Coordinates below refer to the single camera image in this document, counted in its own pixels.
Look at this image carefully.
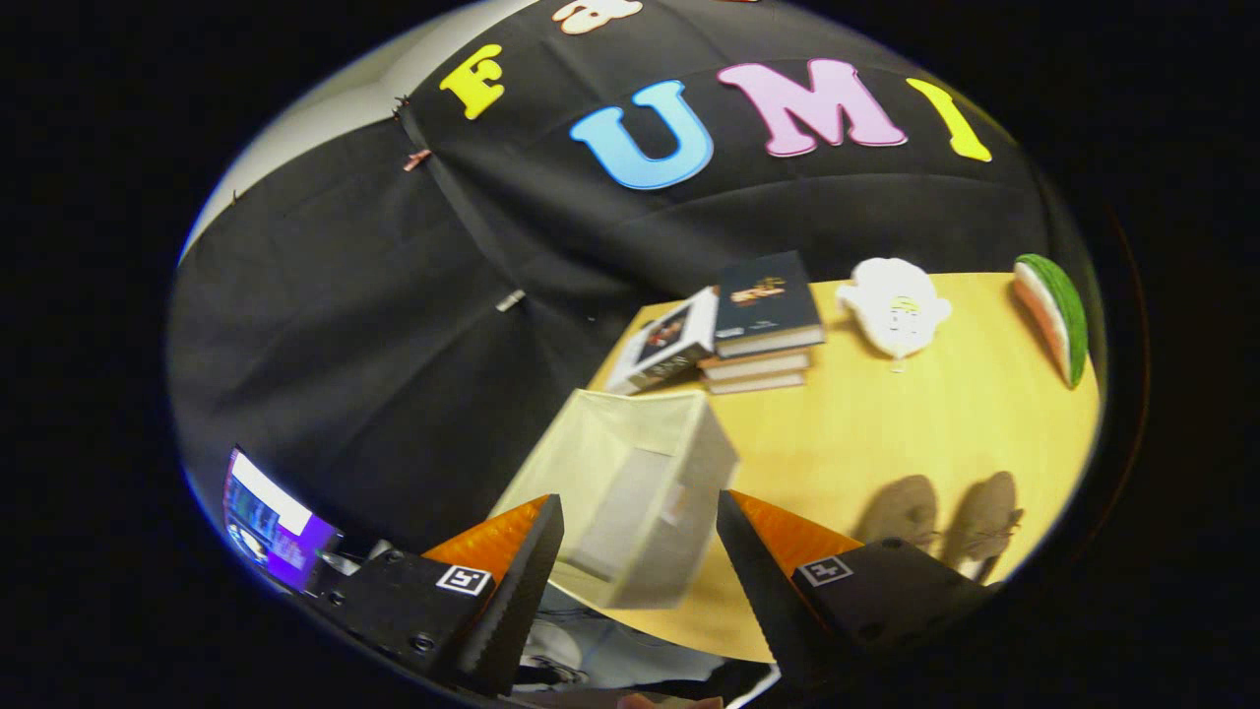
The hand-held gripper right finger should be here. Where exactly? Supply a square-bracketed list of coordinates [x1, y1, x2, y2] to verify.
[716, 489, 993, 695]

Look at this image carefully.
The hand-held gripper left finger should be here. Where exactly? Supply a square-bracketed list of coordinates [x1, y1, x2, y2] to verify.
[307, 494, 566, 698]

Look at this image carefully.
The brown fuzzy shoe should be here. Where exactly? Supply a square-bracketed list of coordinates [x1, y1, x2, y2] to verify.
[943, 471, 1025, 584]
[854, 476, 941, 552]

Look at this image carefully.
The grey fabric storage box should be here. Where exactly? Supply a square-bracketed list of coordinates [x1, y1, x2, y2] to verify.
[489, 389, 739, 610]

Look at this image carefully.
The brown-edged stacked book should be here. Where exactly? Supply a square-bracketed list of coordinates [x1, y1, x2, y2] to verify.
[697, 347, 813, 383]
[707, 370, 810, 396]

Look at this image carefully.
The lit monitor screen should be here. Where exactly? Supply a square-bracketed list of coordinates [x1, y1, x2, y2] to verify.
[223, 448, 342, 592]

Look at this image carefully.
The white boxed book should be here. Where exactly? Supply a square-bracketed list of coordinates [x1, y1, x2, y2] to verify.
[602, 288, 720, 397]

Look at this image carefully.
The dark blue hardcover book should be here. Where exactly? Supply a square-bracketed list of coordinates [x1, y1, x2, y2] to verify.
[714, 250, 826, 359]

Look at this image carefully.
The white plush toy with eyes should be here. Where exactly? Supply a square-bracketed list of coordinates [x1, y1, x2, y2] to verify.
[837, 257, 954, 361]

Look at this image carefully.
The watermelon slice plush toy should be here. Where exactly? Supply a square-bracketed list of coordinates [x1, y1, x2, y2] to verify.
[1013, 253, 1090, 389]

